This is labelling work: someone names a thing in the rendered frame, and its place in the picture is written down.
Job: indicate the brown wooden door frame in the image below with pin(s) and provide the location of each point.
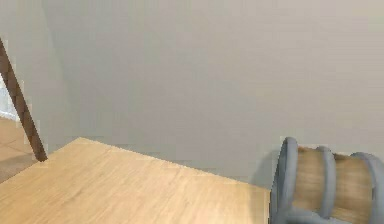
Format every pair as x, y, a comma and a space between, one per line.
20, 103

